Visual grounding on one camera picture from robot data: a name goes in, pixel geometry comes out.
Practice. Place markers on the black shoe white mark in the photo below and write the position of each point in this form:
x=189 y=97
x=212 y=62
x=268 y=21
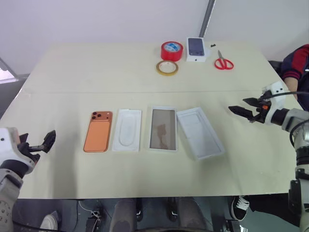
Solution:
x=172 y=210
x=139 y=210

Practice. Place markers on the black white sneaker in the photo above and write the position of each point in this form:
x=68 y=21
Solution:
x=239 y=207

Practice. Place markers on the person in navy red jacket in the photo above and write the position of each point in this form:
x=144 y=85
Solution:
x=298 y=60

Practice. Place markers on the black chair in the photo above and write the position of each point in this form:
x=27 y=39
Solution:
x=275 y=67

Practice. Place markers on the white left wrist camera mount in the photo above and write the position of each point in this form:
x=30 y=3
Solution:
x=8 y=145

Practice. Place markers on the white phone box lid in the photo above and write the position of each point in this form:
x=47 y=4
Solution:
x=200 y=135

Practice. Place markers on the grey wall strip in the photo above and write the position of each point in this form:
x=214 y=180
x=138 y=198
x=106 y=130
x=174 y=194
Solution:
x=207 y=17

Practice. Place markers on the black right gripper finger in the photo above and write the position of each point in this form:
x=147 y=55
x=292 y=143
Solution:
x=243 y=113
x=252 y=101

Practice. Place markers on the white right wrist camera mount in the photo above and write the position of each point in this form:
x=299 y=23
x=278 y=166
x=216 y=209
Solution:
x=277 y=96

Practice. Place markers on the red tape roll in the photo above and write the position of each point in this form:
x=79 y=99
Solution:
x=172 y=52

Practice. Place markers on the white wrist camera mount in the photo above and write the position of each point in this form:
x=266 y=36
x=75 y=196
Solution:
x=277 y=96
x=8 y=145

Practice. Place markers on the person's bare forearm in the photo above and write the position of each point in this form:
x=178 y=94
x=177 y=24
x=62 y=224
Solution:
x=292 y=87

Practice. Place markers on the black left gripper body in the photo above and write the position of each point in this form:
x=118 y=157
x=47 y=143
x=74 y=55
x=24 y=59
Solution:
x=32 y=148

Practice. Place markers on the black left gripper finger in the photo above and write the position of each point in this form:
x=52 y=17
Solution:
x=24 y=138
x=50 y=141

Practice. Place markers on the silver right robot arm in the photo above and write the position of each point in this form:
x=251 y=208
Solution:
x=300 y=154

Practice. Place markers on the white moulded insert tray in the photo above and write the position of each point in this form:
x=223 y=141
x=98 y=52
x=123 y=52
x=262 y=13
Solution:
x=126 y=130

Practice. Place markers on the orange smartphone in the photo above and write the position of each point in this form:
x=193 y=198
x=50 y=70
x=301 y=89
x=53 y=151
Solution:
x=97 y=135

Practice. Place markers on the grey metal frame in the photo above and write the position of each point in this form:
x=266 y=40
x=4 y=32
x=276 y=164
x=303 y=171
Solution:
x=9 y=72

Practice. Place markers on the white boxed phone package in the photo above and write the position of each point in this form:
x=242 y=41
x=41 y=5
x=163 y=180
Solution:
x=196 y=49

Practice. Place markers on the person's dark trouser leg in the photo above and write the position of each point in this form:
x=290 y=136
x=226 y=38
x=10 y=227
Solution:
x=268 y=203

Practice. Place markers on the white box base tray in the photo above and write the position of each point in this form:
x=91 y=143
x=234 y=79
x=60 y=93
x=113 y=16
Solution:
x=163 y=130

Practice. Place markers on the yellow clear tape roll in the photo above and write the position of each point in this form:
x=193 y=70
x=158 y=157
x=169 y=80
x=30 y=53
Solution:
x=159 y=70

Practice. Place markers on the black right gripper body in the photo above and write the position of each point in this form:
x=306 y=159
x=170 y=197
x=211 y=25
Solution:
x=262 y=108

